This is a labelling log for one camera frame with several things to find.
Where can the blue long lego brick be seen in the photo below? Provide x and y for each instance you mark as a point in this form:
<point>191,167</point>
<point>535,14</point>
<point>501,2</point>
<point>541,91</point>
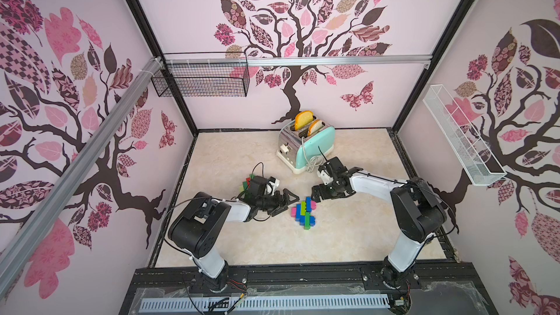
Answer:
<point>308,204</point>

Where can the mint and cream toaster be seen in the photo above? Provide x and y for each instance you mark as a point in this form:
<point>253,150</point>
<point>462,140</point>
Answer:
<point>301,153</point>

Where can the aluminium rail left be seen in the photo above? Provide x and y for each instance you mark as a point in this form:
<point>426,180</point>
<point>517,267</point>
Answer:
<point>40,222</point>

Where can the toast slice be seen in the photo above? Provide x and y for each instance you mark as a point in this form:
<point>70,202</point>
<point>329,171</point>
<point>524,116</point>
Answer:
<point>302,119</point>
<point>314,127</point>

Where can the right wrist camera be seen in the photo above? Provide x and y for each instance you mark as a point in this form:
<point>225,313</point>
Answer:
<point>324,175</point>

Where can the white wire shelf basket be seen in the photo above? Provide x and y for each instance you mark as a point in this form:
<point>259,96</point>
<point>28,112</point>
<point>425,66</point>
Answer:
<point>455,118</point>

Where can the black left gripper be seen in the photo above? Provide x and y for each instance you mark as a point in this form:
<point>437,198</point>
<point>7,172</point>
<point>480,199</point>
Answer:
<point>278,204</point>

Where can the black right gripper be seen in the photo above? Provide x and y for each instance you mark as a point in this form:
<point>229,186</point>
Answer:
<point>326,190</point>

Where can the aluminium rail back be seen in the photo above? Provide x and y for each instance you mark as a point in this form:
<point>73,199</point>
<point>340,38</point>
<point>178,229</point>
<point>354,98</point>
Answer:
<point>310,61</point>

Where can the black wire basket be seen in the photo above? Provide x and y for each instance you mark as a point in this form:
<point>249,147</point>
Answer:
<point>203,74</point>

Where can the toast slice right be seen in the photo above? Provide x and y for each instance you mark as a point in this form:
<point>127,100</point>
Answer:
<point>314,127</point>

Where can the aluminium rail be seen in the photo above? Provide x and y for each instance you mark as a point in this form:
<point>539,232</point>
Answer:
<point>40,222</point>
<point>310,61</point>

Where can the toast slice left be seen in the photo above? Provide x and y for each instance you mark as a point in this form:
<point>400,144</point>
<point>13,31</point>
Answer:
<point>302,119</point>

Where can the white slotted cable duct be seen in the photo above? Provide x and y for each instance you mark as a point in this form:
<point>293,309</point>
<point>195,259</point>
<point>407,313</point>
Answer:
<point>213,305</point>

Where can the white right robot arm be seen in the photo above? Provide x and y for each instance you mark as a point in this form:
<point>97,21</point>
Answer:
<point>417,209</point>

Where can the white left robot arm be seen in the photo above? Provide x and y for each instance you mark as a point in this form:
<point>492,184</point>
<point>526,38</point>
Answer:
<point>197,227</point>

